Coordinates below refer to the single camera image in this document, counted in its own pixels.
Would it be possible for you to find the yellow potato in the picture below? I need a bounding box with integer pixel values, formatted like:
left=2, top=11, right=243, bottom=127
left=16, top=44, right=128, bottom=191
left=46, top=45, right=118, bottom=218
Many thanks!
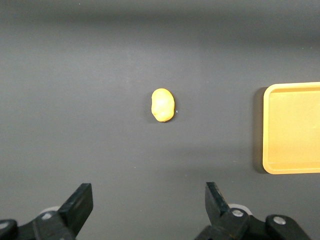
left=150, top=87, right=175, bottom=123

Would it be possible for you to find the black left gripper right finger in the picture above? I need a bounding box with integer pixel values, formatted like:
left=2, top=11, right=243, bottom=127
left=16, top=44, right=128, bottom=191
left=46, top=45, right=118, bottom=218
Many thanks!
left=194, top=181, right=270, bottom=240

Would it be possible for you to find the orange plastic tray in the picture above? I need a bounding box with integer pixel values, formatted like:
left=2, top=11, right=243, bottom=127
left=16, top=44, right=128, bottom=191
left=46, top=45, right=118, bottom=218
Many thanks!
left=262, top=81, right=320, bottom=175

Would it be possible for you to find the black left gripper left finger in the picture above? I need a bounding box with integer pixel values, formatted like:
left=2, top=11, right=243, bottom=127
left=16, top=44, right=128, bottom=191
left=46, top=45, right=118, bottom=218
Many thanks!
left=18, top=183, right=94, bottom=240

